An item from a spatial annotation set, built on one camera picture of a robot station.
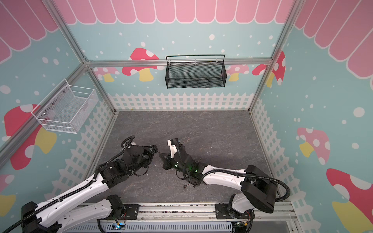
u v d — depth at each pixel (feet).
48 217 1.33
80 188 1.51
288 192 1.36
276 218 2.40
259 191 1.39
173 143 2.21
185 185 2.73
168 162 2.19
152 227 2.33
